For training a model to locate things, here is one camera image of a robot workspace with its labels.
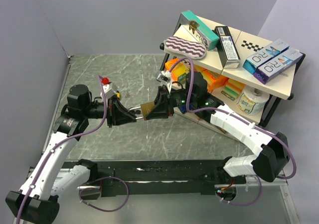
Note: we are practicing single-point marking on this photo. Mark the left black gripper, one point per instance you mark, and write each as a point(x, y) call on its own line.
point(117, 113)

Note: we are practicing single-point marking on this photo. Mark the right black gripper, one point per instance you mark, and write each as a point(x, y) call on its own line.
point(161, 110)

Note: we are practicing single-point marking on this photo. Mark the brass padlock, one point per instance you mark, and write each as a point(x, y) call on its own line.
point(142, 110)

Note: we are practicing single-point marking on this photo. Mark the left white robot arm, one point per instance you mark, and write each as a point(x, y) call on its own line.
point(37, 200)

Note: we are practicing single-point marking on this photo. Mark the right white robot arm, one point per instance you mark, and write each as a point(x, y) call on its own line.
point(269, 155)

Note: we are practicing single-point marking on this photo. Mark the orange green box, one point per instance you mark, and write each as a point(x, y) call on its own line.
point(179, 72)

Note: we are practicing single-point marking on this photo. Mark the orange sponge pack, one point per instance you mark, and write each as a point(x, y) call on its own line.
point(214, 80)

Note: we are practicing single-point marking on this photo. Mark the pink wavy eye mask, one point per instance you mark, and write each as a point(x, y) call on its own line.
point(191, 49)

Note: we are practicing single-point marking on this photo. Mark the striped sponge pack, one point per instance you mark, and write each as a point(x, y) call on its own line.
point(232, 89)

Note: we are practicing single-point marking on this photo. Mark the teal box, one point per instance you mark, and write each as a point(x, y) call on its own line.
point(199, 30)

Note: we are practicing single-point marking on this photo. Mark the black silver box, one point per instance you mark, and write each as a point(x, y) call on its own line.
point(227, 51)

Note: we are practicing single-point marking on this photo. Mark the toilet paper roll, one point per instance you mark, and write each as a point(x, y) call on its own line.
point(251, 100)

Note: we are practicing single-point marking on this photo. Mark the purple toothpaste box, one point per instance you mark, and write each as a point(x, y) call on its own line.
point(277, 65)

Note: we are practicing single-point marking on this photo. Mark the blue toothpaste box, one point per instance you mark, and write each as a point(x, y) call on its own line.
point(264, 55)

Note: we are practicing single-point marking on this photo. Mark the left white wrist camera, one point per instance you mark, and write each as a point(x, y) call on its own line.
point(109, 88)

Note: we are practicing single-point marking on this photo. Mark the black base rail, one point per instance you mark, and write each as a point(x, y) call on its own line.
point(148, 177)

